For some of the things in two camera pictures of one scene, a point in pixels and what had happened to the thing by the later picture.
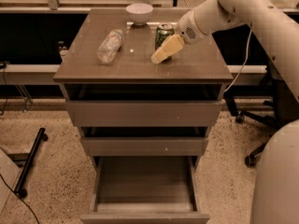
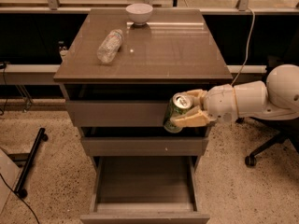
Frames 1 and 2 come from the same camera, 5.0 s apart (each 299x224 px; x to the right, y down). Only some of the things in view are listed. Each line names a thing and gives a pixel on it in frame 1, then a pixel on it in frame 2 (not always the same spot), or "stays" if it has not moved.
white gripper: [186, 29] to [220, 103]
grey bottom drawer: [145, 189] stays
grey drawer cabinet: [144, 100] stays
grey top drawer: [144, 105] stays
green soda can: [163, 32] to [179, 104]
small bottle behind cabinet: [63, 49] stays
